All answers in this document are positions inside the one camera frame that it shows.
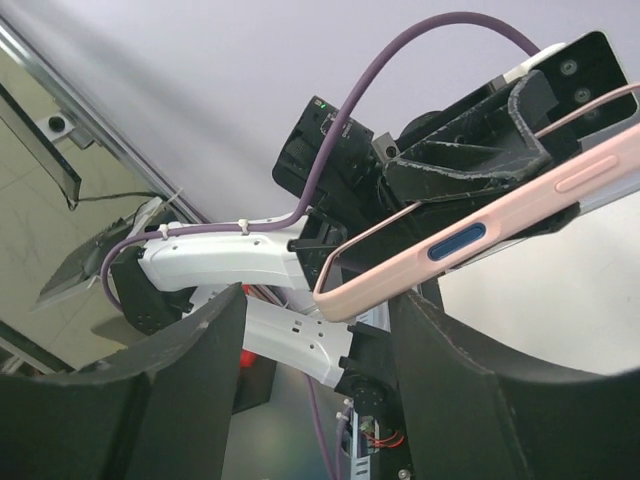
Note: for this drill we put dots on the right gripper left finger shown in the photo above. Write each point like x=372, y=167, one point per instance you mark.
x=159, y=409

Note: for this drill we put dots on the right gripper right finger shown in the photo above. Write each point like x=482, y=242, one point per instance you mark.
x=478, y=409

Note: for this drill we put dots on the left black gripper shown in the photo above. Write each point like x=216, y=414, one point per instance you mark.
x=452, y=162

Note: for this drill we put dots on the phone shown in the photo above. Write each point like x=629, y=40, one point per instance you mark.
x=559, y=188

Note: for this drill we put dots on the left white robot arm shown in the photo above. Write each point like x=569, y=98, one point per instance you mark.
x=158, y=271

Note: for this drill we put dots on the red storage bin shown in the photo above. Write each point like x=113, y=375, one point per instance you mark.
x=247, y=359

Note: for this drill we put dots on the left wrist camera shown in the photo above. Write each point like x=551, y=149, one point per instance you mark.
x=578, y=73

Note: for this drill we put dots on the left aluminium frame post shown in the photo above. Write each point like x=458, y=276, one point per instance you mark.
x=72, y=101

